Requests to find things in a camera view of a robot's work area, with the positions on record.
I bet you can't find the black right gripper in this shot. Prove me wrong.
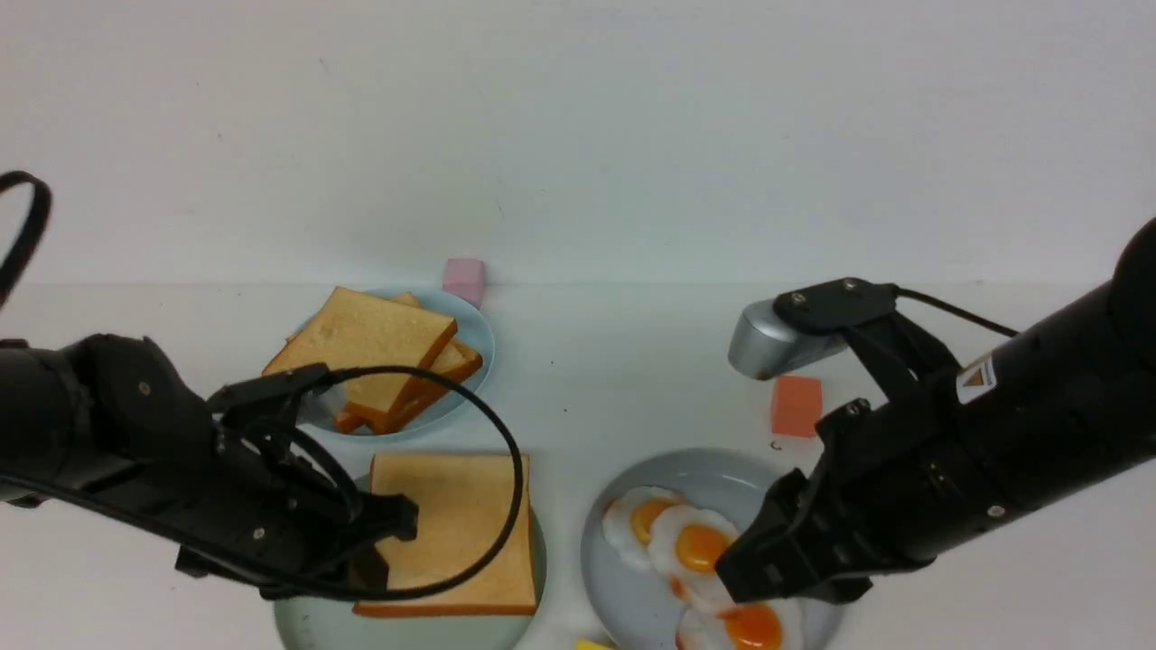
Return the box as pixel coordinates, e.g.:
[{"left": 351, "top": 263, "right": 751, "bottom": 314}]
[{"left": 716, "top": 398, "right": 958, "bottom": 606}]

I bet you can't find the mint green plate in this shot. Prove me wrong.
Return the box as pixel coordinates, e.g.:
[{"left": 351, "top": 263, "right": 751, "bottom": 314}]
[{"left": 273, "top": 494, "right": 546, "bottom": 649}]

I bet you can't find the light blue bread plate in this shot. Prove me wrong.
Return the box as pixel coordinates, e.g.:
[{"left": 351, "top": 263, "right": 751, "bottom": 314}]
[{"left": 303, "top": 285, "right": 496, "bottom": 446}]

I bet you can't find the pink foam cube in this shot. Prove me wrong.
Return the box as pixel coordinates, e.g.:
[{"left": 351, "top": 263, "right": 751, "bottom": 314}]
[{"left": 442, "top": 258, "right": 486, "bottom": 309}]

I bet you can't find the toast slice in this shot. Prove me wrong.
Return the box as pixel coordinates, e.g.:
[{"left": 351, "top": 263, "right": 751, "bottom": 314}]
[
  {"left": 264, "top": 287, "right": 458, "bottom": 435},
  {"left": 334, "top": 291, "right": 483, "bottom": 435},
  {"left": 351, "top": 452, "right": 538, "bottom": 618}
]

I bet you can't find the grey egg plate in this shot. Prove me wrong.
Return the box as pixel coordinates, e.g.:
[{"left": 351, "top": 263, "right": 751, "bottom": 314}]
[{"left": 580, "top": 448, "right": 849, "bottom": 650}]

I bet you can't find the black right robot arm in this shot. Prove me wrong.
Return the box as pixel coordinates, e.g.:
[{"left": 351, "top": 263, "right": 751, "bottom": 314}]
[{"left": 717, "top": 223, "right": 1155, "bottom": 604}]

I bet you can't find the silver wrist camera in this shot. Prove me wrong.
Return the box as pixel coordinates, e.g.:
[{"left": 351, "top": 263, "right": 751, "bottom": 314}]
[{"left": 727, "top": 300, "right": 847, "bottom": 382}]

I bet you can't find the fried egg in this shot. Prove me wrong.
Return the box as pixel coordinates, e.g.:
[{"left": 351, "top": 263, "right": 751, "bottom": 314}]
[
  {"left": 601, "top": 485, "right": 688, "bottom": 573},
  {"left": 676, "top": 593, "right": 805, "bottom": 649},
  {"left": 649, "top": 505, "right": 739, "bottom": 616}
]

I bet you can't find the orange foam cube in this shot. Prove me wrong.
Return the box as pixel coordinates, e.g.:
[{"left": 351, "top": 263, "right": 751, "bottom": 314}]
[{"left": 769, "top": 376, "right": 825, "bottom": 440}]

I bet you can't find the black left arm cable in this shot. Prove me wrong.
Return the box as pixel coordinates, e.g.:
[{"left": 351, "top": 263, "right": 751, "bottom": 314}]
[{"left": 0, "top": 171, "right": 527, "bottom": 603}]

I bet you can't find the right camera cable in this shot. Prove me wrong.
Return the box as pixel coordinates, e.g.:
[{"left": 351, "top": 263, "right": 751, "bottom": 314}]
[{"left": 890, "top": 285, "right": 1021, "bottom": 340}]

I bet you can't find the yellow foam block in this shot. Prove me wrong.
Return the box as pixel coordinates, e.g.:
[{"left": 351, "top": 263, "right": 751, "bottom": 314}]
[{"left": 573, "top": 638, "right": 615, "bottom": 650}]

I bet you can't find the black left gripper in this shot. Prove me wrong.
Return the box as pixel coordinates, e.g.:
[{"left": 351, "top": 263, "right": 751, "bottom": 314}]
[{"left": 175, "top": 363, "right": 420, "bottom": 601}]

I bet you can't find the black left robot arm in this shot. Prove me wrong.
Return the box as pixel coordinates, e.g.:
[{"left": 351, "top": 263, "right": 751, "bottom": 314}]
[{"left": 1, "top": 337, "right": 418, "bottom": 600}]

